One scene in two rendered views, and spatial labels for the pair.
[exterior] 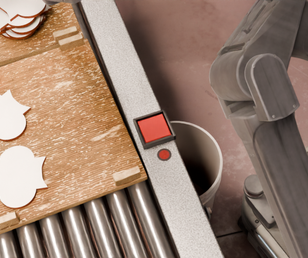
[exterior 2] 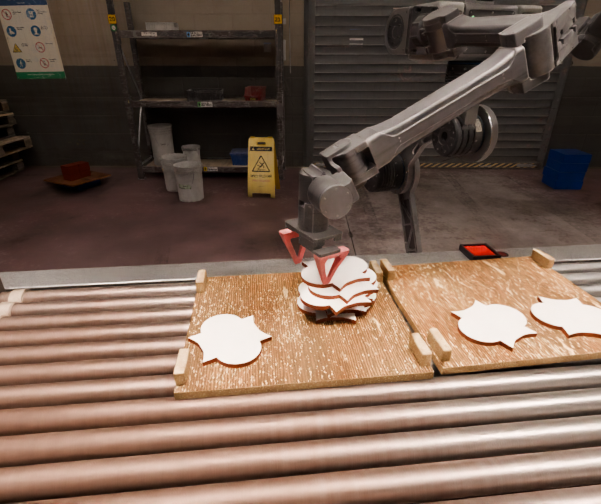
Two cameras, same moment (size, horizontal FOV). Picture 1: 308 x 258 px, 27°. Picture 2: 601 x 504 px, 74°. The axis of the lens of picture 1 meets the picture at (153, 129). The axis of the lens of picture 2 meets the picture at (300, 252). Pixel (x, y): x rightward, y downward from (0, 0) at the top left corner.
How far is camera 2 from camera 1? 165 cm
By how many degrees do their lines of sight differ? 63
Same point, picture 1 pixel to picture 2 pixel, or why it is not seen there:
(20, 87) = (443, 308)
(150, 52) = not seen: hidden behind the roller
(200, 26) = not seen: hidden behind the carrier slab
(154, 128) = (480, 250)
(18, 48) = (385, 306)
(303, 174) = not seen: outside the picture
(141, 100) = (446, 256)
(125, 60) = (400, 259)
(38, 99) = (460, 298)
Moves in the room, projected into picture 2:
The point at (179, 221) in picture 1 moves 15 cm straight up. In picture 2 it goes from (564, 255) to (582, 201)
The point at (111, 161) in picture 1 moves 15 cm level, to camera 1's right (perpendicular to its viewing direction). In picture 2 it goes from (525, 268) to (506, 241)
